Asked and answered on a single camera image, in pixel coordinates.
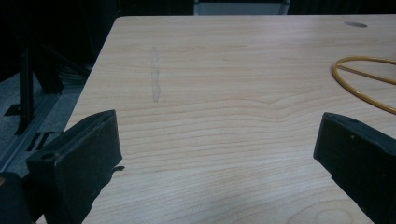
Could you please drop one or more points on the yellow tube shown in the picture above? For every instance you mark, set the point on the yellow tube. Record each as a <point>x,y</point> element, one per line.
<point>348,88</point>

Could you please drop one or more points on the black metal stand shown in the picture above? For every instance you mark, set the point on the black metal stand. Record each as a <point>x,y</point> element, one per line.
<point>26,90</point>

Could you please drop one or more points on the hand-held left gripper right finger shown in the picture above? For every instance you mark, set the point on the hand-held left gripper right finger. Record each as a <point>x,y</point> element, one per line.
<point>361,155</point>

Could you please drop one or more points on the grey metal floor rail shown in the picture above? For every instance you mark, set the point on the grey metal floor rail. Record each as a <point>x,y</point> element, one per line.
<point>28,130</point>

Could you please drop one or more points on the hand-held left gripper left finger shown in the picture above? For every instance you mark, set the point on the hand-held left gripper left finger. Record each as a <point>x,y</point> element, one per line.
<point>77,168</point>

